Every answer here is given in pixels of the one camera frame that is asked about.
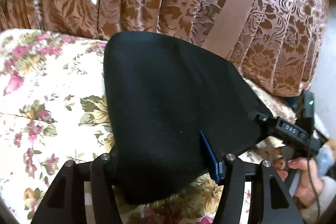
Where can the floral bed sheet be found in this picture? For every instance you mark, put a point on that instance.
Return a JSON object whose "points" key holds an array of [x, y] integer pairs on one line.
{"points": [[53, 109]]}

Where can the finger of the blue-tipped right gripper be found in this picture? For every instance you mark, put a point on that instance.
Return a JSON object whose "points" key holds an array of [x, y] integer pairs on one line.
{"points": [[265, 123]]}

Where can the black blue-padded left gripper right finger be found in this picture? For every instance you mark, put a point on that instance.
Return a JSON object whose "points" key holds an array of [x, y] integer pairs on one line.
{"points": [[270, 201]]}

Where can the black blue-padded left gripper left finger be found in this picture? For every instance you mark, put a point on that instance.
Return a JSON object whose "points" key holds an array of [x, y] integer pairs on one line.
{"points": [[64, 202]]}

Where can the black embroidered pant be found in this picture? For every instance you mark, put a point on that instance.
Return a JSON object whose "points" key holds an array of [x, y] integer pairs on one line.
{"points": [[176, 110]]}

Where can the brown floral curtain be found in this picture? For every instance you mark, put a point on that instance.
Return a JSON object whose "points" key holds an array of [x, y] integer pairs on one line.
{"points": [[278, 47]]}

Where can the plain beige curtain tieback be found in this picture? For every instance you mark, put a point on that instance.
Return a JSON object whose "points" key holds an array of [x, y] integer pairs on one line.
{"points": [[228, 26]]}

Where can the person's right hand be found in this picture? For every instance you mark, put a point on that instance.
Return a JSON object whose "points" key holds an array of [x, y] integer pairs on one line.
{"points": [[310, 185]]}

